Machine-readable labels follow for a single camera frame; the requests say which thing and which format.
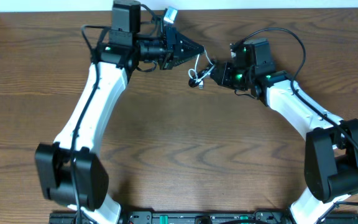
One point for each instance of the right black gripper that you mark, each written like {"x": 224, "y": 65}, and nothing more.
{"x": 222, "y": 77}

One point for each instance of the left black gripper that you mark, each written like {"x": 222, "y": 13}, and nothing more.
{"x": 172, "y": 40}

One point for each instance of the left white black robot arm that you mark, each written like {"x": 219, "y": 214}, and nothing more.
{"x": 69, "y": 169}

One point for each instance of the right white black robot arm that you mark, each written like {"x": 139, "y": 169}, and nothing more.
{"x": 331, "y": 150}

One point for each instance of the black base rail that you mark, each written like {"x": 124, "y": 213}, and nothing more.
{"x": 150, "y": 217}

